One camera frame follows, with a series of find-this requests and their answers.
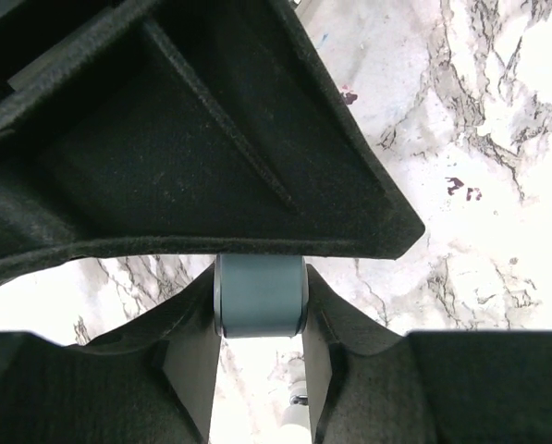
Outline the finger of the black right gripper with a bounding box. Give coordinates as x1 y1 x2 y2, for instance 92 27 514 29
0 1 424 282

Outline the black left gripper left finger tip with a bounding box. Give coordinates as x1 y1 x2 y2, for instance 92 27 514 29
0 269 220 443

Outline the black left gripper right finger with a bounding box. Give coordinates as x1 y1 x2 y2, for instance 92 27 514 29
302 269 552 443

